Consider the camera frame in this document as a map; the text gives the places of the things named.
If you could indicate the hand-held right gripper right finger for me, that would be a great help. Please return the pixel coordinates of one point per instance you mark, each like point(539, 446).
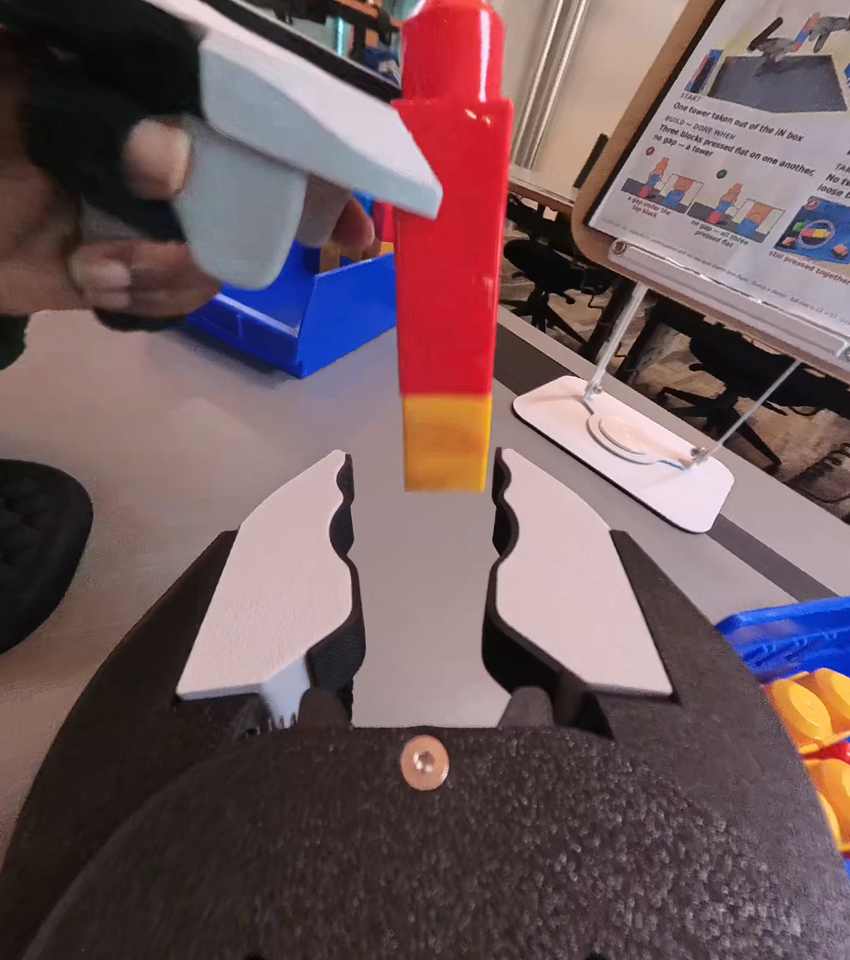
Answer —
point(582, 600)

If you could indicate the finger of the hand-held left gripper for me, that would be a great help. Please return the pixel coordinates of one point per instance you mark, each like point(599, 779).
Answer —
point(244, 217)
point(320, 127)

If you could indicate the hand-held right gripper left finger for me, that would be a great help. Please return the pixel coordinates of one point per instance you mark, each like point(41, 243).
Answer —
point(275, 600)

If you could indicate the blue plastic bin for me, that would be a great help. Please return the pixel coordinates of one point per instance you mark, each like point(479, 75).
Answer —
point(335, 315)
point(807, 630)

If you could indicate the white document stand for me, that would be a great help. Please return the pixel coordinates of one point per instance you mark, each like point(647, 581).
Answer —
point(620, 465)

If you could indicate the wooden desk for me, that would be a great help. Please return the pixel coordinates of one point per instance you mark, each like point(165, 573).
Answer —
point(541, 195)

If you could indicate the black office chair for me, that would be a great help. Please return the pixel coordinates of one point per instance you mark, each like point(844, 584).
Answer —
point(545, 277)
point(770, 375)

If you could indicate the printed instruction sheet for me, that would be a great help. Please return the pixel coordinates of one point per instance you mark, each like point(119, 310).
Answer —
point(770, 150)

